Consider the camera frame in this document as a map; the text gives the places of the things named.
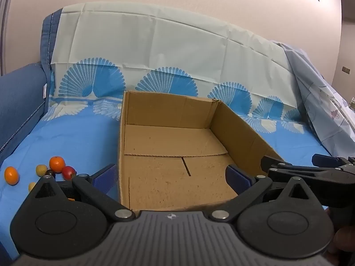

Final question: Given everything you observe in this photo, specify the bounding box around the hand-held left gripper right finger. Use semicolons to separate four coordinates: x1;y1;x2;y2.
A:
207;165;322;223

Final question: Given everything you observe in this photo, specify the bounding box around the brown cardboard box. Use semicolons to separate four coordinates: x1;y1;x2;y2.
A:
118;90;292;212

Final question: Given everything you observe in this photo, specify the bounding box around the blue fan-patterned sheet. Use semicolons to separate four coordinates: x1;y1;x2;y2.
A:
0;2;333;266

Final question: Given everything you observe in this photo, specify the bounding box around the person's right hand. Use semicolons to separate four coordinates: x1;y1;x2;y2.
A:
327;226;355;266

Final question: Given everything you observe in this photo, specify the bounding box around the white panelled door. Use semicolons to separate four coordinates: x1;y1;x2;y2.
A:
0;0;16;75

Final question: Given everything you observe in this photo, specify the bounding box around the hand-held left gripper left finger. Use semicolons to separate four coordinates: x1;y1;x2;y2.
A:
28;164;136;223

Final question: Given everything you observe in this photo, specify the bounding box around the light blue printed cloth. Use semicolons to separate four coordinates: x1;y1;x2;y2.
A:
273;40;355;157

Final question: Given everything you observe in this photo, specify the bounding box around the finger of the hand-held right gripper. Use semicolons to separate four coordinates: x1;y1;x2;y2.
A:
311;154;355;172
260;156;355;208

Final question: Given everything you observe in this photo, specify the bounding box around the small red apple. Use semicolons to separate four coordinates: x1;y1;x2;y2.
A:
61;166;77;180

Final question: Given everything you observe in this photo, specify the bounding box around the orange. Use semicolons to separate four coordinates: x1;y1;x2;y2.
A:
49;156;66;173
4;166;20;186

